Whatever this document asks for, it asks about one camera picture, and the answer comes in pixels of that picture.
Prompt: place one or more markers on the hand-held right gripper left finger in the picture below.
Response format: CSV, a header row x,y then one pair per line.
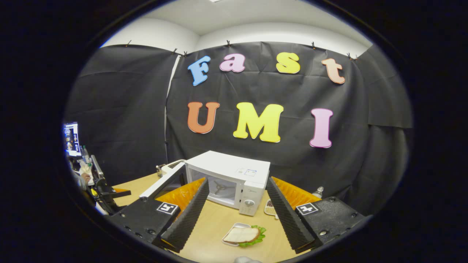
x,y
188,219

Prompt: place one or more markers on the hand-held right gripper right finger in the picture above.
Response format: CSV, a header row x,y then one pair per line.
x,y
287,219

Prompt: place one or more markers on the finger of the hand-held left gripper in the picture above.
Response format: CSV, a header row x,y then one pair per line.
x,y
120,193

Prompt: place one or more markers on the sandwich with lettuce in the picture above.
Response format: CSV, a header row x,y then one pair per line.
x,y
241,235

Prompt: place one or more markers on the white microwave oven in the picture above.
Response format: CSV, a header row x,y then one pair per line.
x,y
234,166

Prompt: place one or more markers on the white divided dish of grains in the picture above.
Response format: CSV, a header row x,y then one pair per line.
x,y
270,210

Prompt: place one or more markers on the green drink bottle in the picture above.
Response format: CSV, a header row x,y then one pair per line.
x,y
318,193

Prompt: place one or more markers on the small white rectangular tray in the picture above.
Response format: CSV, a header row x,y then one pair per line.
x,y
238,224

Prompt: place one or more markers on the clear plastic bottle green cap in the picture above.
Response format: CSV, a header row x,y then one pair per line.
x,y
85,155

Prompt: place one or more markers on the computer monitor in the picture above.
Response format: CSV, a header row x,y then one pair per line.
x,y
72,138

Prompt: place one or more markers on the black backdrop cloth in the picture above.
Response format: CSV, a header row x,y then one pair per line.
x,y
128,109

